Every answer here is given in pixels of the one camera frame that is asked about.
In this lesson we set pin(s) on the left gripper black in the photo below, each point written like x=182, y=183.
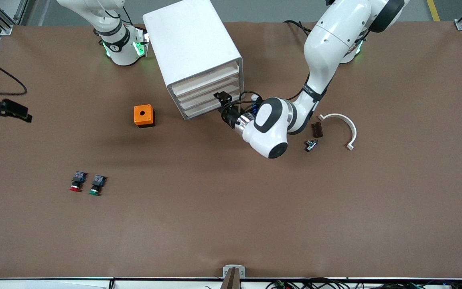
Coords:
x=228, y=116

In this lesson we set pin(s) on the red mushroom push button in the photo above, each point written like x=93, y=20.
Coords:
x=78, y=180

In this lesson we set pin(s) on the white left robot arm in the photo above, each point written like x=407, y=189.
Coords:
x=327, y=44

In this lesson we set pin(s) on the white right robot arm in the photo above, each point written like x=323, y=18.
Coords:
x=120, y=52

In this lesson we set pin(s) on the white drawer cabinet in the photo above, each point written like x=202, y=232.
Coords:
x=191, y=40

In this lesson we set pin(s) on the orange button box with hole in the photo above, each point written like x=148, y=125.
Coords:
x=142, y=114

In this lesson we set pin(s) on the green mushroom push button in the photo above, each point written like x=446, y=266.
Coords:
x=97, y=184

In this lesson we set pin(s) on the brown terminal block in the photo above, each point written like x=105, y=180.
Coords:
x=318, y=130

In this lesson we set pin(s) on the white base connector plate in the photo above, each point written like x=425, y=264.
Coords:
x=142, y=40

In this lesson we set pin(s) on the silver key switch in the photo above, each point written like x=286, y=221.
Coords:
x=310, y=146

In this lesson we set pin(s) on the white curved plastic bracket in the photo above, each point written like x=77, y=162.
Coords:
x=337, y=115

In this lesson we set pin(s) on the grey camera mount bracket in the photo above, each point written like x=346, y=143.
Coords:
x=226, y=269

